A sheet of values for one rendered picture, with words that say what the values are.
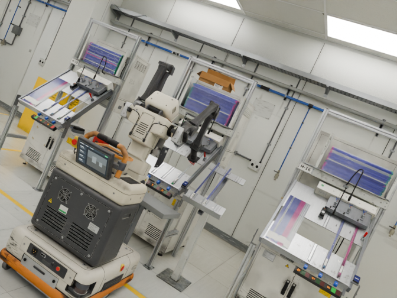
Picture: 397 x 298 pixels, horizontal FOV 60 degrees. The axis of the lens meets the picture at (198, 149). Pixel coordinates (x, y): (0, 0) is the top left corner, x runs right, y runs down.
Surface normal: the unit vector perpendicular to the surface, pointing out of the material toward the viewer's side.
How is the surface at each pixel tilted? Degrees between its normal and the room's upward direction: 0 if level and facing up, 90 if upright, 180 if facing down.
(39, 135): 90
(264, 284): 90
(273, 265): 90
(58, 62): 90
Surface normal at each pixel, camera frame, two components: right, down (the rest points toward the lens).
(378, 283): -0.36, -0.11
